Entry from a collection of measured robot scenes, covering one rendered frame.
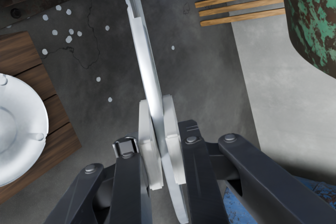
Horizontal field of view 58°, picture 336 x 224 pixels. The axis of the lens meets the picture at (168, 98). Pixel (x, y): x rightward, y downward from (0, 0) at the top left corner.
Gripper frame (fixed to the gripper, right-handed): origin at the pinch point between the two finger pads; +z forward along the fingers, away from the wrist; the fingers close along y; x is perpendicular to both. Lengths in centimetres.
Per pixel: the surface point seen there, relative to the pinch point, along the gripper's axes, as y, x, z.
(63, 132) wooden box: -32, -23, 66
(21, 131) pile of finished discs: -39, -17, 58
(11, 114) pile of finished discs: -39, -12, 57
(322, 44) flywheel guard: 21.5, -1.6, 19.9
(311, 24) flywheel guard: 21.1, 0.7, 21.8
